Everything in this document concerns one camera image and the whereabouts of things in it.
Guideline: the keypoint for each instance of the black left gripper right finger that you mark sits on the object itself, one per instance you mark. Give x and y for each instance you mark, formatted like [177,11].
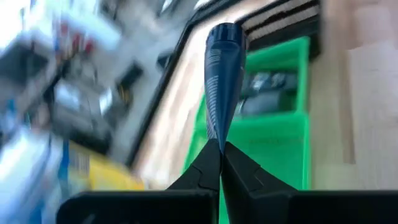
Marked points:
[248,193]

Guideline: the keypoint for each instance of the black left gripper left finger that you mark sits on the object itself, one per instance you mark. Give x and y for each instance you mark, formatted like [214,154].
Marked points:
[192,199]

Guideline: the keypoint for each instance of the grey toiletry tube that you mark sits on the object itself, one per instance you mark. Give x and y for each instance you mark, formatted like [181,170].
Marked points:
[267,104]
[270,81]

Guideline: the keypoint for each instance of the dark blue toiletry tube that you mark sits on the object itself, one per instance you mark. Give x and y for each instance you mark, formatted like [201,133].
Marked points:
[224,81]

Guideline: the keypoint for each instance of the green plastic basket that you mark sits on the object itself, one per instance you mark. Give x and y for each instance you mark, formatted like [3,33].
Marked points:
[303,77]
[273,149]

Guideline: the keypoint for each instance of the yellow white wipes canister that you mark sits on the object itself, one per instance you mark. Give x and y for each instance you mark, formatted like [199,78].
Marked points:
[105,175]

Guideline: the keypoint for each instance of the black plastic basket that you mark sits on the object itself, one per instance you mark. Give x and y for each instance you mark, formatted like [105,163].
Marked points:
[280,21]

